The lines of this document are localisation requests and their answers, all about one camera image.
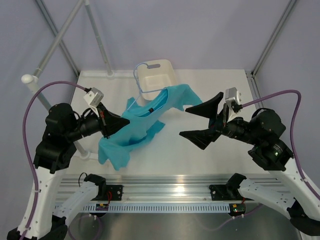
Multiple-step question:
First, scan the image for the aluminium frame post left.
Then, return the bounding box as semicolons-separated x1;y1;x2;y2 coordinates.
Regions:
33;0;80;78

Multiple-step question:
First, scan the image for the turquoise t shirt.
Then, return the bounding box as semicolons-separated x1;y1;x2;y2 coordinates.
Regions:
97;84;203;171

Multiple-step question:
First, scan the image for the white plastic bin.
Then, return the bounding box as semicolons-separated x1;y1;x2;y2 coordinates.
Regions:
136;59;178;101

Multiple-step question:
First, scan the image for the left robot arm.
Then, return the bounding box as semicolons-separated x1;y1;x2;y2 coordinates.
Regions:
6;103;130;240

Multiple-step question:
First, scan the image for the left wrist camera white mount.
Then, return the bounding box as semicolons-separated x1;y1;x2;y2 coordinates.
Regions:
83;87;104;108

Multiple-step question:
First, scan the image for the aluminium frame post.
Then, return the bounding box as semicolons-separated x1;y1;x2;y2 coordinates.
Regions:
33;0;80;78
251;0;299;78

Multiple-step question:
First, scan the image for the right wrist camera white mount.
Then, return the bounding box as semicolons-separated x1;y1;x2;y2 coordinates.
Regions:
223;87;242;122

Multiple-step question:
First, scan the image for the aluminium frame post right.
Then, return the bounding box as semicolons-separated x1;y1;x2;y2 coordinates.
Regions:
251;0;299;78

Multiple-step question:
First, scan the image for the white clothes rack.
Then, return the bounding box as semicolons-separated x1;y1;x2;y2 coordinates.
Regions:
20;0;139;161

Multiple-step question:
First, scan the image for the aluminium mounting rail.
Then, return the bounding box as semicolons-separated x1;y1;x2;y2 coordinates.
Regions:
56;174;284;202

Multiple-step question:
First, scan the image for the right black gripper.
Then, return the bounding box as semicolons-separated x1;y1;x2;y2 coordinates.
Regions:
179;91;260;149

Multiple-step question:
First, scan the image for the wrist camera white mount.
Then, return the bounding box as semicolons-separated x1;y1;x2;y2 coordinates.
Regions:
83;87;104;108
223;87;242;122

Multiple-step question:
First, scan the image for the white slotted cable duct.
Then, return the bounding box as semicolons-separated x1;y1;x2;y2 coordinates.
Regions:
53;202;231;213

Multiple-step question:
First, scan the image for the light blue wire hanger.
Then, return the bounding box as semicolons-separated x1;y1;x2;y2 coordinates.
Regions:
126;62;164;111

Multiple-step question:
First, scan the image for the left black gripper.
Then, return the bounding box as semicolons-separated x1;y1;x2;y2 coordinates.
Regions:
66;101;130;142

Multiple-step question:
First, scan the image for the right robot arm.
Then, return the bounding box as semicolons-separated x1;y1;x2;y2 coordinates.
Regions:
180;88;320;236

